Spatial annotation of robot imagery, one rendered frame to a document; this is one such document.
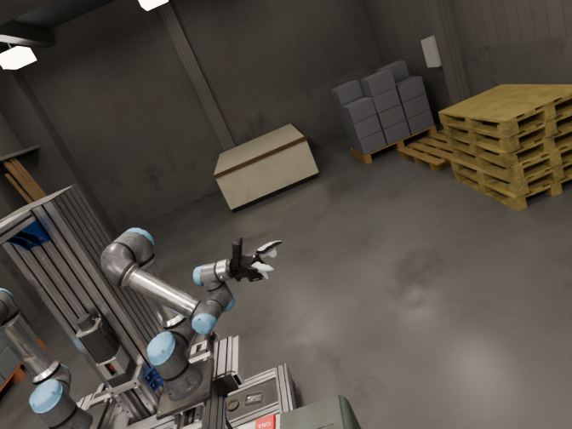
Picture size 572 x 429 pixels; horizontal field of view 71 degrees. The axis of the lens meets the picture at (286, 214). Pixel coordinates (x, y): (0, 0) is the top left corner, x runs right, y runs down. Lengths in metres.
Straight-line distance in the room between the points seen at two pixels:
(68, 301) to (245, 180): 5.84
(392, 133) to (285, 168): 1.99
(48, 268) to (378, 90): 6.15
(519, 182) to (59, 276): 3.86
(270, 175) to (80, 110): 4.79
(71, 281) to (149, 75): 8.24
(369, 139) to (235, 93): 3.67
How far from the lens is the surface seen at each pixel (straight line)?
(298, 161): 7.40
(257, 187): 7.45
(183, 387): 1.73
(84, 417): 1.99
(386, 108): 7.24
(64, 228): 1.71
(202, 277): 1.52
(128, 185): 10.24
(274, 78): 9.59
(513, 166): 4.36
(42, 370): 2.02
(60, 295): 1.84
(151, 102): 9.79
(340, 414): 1.23
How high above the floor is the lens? 2.15
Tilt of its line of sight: 20 degrees down
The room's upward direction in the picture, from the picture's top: 24 degrees counter-clockwise
